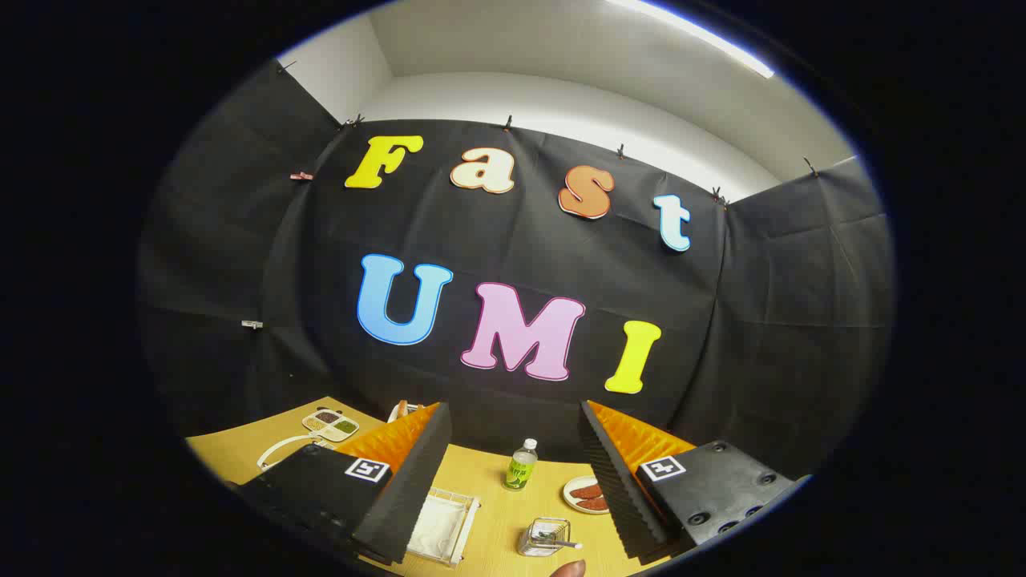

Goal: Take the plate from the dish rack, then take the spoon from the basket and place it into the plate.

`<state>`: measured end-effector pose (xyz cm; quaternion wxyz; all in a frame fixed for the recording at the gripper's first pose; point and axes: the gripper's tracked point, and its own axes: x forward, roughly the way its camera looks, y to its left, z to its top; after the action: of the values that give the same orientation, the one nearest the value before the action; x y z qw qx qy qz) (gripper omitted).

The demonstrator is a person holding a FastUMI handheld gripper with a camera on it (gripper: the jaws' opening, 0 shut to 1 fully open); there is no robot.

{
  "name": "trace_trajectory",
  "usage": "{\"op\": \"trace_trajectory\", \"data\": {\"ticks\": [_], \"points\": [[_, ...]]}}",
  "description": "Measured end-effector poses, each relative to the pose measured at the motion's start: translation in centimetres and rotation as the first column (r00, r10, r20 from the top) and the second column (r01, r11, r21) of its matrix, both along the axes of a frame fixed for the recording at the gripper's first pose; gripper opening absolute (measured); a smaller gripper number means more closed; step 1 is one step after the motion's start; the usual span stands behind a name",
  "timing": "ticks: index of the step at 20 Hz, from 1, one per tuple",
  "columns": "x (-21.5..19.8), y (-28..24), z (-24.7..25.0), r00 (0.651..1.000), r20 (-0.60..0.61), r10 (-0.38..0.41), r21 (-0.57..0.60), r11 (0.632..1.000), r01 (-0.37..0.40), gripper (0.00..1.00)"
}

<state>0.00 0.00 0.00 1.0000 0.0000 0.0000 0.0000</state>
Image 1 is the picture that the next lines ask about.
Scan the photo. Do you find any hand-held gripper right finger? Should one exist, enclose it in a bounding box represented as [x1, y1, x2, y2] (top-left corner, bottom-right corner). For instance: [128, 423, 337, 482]
[579, 399, 810, 566]

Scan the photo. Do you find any white wire dish rack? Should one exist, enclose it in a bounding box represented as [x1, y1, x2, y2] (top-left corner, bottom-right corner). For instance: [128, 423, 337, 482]
[256, 433, 482, 568]

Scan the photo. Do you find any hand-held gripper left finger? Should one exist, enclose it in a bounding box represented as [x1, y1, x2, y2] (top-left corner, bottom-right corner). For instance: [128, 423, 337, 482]
[228, 401, 454, 566]

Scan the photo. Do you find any white round plate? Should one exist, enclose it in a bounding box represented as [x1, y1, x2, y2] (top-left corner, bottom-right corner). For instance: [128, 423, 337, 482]
[562, 475, 614, 515]

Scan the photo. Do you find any metal wire basket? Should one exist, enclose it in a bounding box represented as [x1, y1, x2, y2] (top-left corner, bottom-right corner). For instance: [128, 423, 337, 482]
[517, 518, 572, 558]

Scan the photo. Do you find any black backdrop cloth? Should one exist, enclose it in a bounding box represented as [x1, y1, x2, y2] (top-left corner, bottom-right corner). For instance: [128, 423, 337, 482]
[136, 60, 895, 482]

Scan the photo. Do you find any divided tray of grains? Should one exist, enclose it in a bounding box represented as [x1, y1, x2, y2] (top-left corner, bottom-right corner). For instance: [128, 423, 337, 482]
[302, 409, 359, 443]

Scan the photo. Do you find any green label drink bottle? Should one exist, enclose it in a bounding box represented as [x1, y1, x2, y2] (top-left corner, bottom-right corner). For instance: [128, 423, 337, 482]
[503, 438, 539, 491]

